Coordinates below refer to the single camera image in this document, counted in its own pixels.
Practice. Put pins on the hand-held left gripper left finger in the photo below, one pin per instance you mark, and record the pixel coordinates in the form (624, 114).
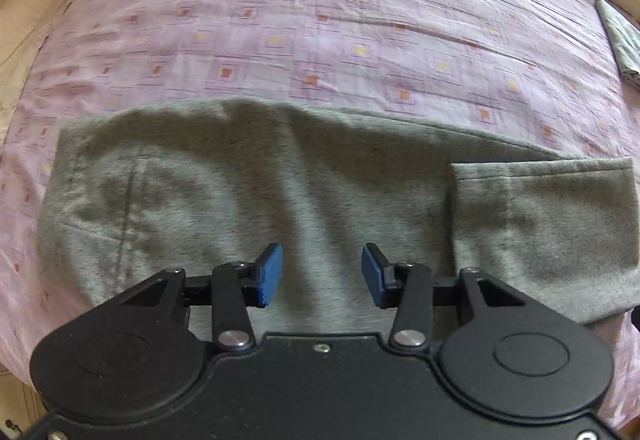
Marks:
(270, 277)

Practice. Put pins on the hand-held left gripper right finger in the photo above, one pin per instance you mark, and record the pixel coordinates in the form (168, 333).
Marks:
(372, 277)

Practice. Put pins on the grey speckled pants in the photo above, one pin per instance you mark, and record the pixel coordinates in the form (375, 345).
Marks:
(320, 190)

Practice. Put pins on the folded blue-grey pants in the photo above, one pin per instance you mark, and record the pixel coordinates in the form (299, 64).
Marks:
(625, 39)

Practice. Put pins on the purple patterned bed sheet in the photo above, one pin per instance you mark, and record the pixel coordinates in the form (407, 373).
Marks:
(300, 29)

